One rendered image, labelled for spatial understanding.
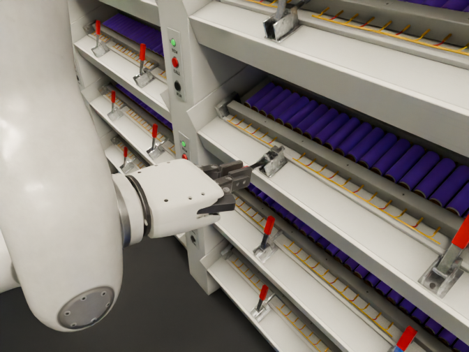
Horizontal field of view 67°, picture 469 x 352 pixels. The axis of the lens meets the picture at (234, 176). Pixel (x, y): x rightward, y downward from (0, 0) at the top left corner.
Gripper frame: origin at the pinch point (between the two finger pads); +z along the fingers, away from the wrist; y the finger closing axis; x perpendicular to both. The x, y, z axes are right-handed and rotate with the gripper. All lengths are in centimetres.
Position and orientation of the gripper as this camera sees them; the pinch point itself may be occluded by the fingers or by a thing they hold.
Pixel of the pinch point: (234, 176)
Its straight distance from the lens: 50.4
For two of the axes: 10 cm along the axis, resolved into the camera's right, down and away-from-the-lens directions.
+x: 1.3, -8.5, -5.1
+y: 6.2, 4.8, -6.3
